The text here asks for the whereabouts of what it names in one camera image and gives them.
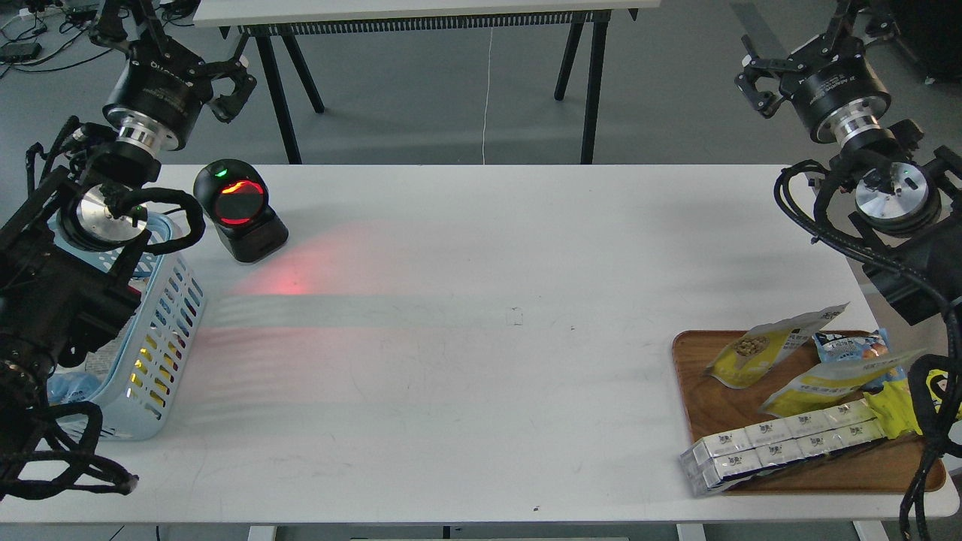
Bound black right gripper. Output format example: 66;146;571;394
735;35;893;144

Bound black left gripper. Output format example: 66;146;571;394
103;40;257;150

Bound yellow bean snack pouch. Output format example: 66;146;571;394
705;304;848;390

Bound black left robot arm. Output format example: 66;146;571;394
2;29;256;500

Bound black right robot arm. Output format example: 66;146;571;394
735;35;960;540

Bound light blue plastic basket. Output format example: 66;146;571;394
55;251;207;440

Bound white snack bag in basket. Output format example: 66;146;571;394
82;337;125;382

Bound yellow white snack pouch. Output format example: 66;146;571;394
759;347;924;418

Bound blue snack bag in basket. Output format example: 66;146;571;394
46;372;101;405

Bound yellow cartoon snack bag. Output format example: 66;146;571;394
863;369;948;440

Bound white boxed snack pack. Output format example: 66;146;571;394
678;400;887;497

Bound black barcode scanner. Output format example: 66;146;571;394
192;159;289;264

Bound background black leg table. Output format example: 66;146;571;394
192;1;658;165

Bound brown wooden tray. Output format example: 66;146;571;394
671;330;924;495

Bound black floor cables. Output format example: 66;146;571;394
0;0;113;76

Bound white hanging cable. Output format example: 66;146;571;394
481;27;495;165

